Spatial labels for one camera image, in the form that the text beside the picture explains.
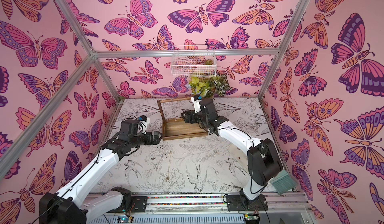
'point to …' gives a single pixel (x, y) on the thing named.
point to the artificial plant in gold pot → (207, 86)
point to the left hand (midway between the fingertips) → (157, 133)
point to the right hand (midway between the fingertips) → (188, 111)
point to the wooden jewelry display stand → (174, 128)
